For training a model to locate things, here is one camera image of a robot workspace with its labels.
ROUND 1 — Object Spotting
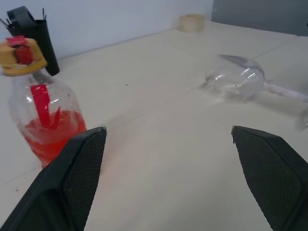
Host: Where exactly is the beige tape roll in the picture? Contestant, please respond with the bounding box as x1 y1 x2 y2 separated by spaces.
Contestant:
178 13 205 33

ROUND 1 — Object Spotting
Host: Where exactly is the black curved band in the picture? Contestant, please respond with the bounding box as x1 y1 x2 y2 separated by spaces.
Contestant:
6 5 36 27

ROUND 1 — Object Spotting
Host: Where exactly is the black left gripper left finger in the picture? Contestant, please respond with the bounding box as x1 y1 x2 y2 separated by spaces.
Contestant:
0 126 107 231

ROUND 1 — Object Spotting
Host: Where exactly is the dark grey panel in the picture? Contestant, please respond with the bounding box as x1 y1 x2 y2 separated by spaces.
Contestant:
211 0 308 37

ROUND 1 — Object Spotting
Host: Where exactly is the clear plastic cup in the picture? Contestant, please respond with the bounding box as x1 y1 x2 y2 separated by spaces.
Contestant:
192 54 308 132

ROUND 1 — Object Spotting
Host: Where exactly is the black cylindrical holder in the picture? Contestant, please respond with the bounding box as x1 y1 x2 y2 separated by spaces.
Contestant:
6 19 61 77

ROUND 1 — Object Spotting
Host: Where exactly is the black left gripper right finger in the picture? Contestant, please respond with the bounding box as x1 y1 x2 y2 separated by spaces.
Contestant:
231 125 308 231

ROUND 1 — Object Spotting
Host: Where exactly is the clear bottle with red liquid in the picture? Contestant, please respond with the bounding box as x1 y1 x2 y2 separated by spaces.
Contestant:
0 35 88 169

